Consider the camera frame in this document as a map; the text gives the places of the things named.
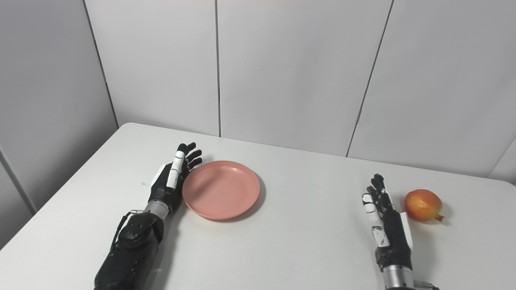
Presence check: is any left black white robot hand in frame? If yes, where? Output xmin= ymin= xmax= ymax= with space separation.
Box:
xmin=148 ymin=142 xmax=203 ymax=214

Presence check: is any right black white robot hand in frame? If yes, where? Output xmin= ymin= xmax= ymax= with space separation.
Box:
xmin=362 ymin=174 xmax=414 ymax=271

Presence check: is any red yellow pomegranate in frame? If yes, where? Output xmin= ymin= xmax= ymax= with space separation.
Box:
xmin=404 ymin=189 xmax=445 ymax=223

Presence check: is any pink round plate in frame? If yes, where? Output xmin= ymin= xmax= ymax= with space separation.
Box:
xmin=182 ymin=160 xmax=261 ymax=221

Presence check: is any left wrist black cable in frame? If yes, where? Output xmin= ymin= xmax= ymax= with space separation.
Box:
xmin=110 ymin=209 xmax=145 ymax=252

